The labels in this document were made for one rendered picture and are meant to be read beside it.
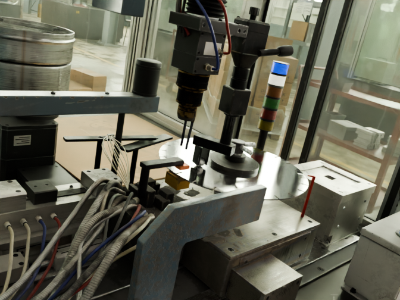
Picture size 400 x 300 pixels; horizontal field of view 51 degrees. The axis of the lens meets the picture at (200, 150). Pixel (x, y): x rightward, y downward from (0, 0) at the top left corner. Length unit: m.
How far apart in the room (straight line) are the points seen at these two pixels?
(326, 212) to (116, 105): 0.57
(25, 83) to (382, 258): 1.01
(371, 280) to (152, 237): 0.53
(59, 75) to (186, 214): 0.84
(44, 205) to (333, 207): 0.67
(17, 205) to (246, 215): 0.40
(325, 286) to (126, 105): 0.58
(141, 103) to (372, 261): 0.59
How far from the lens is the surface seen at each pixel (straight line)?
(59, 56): 1.33
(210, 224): 0.64
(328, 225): 1.10
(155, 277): 0.62
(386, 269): 0.94
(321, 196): 1.10
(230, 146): 0.82
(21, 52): 1.28
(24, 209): 0.83
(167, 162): 0.77
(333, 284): 1.01
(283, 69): 1.16
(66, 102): 0.87
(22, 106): 0.84
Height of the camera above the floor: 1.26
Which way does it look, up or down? 19 degrees down
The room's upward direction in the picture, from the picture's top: 11 degrees clockwise
